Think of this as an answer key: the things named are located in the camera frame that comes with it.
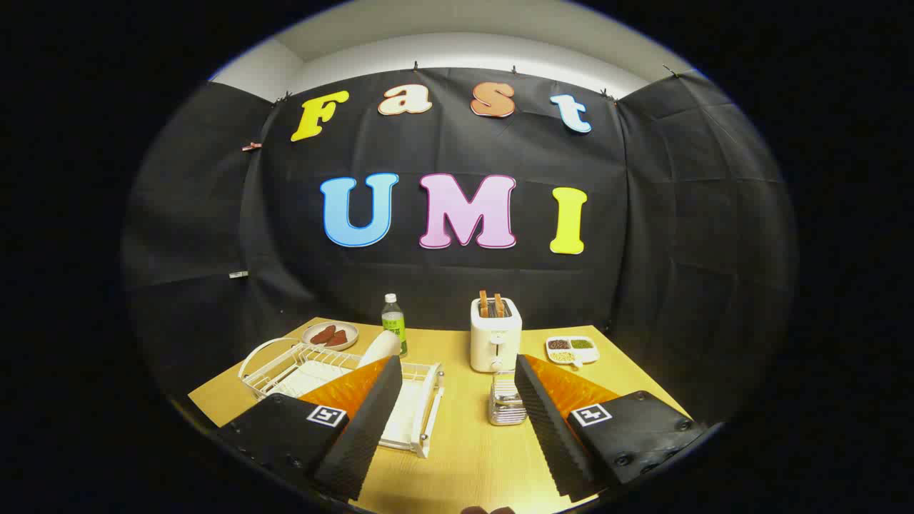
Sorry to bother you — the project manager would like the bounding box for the small beige plate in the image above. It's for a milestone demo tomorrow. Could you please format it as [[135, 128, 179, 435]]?
[[301, 321, 360, 352]]

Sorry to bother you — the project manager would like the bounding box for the white toaster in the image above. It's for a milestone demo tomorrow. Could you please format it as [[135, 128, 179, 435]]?
[[470, 298, 523, 373]]

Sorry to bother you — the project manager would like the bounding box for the green label drink bottle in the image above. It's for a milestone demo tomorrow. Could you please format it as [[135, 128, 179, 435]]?
[[381, 293, 408, 358]]

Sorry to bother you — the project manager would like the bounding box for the white wire dish rack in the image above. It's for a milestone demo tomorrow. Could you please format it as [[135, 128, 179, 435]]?
[[238, 338, 445, 459]]

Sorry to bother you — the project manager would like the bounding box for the black backdrop cloth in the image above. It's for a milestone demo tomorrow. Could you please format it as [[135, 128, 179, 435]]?
[[121, 68, 798, 429]]

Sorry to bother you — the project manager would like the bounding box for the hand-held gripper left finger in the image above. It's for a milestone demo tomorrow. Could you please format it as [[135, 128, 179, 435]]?
[[218, 355, 404, 503]]

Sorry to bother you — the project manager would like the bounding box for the white plate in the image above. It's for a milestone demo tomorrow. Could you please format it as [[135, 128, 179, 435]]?
[[357, 331, 402, 369]]

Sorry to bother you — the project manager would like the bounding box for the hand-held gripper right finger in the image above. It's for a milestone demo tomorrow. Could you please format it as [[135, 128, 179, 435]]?
[[514, 353, 708, 504]]

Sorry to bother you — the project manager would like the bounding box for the metal wire basket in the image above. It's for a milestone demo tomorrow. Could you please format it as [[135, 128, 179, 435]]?
[[488, 371, 528, 427]]

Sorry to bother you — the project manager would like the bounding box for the white divided snack tray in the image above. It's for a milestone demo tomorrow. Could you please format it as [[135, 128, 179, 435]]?
[[546, 336, 600, 368]]

